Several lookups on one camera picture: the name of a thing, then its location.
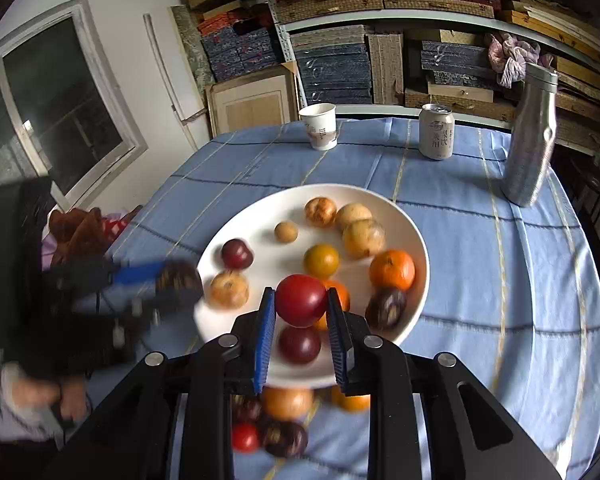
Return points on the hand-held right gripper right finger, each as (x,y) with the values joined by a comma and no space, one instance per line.
(337,345)

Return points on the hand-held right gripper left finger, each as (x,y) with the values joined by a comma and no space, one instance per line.
(264,345)

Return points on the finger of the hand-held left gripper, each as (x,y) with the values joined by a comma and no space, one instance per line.
(152,305)
(140,273)

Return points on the dark purple passion fruit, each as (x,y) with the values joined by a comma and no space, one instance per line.
(386,307)
(284,438)
(179,279)

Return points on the yellow red-speckled fruit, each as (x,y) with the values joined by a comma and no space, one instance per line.
(229,288)
(320,211)

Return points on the white plate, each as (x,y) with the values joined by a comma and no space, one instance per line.
(267,270)

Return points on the small dark red plum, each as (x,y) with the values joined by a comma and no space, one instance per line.
(237,253)

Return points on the large yellow speckled fruit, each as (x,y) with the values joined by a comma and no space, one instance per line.
(363,240)

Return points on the small tan round fruit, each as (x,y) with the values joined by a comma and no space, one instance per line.
(286,231)

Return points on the person's left hand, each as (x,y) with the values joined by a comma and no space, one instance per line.
(35,395)

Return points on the red patterned cloth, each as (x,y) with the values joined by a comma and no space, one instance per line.
(115,225)

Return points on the orange mandarin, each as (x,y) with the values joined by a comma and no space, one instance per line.
(392,270)
(351,402)

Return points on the pale orange round fruit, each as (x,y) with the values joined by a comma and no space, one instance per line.
(287,402)

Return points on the purple cloth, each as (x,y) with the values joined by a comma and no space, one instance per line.
(47,250)

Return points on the small dark purple fruit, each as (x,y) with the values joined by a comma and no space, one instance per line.
(245,407)

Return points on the brown cloth heap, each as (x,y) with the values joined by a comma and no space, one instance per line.
(77,232)

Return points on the small yellow-orange fruit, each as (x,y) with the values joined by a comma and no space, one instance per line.
(321,260)

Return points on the small red tomato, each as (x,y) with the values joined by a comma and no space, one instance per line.
(245,437)

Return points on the white framed window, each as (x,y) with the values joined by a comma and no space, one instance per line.
(45,110)

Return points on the light wooden framed panel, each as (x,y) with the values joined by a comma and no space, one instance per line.
(252,100)

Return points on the white paper cup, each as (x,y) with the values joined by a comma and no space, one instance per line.
(320,127)

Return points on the silver drink can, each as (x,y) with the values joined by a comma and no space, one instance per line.
(436,132)

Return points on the green patterned panel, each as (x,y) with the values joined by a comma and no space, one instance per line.
(192,42)

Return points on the stack of blue floral boxes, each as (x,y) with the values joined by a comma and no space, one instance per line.
(237,52)

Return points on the orange patterned boxes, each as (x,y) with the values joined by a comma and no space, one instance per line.
(220,22)

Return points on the stack of dark blue boxes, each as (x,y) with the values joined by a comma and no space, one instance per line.
(335,72)

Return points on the upright tan woven boxes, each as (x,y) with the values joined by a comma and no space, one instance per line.
(386,67)

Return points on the silver metal bottle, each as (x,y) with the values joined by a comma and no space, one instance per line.
(530,135)

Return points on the dark stool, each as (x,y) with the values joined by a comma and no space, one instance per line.
(592,182)

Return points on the flat tan woven box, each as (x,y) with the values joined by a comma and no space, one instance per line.
(327,35)

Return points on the stack of dark grey boxes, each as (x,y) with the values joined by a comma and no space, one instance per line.
(455,62)

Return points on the pink crumpled cloth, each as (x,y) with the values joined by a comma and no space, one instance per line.
(512,55)

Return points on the white metal shelf rack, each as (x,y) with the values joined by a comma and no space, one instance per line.
(430,17)

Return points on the stack of light wooden boxes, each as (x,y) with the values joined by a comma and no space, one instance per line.
(575,60)

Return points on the white wall stick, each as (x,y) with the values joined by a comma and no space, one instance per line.
(165,70)

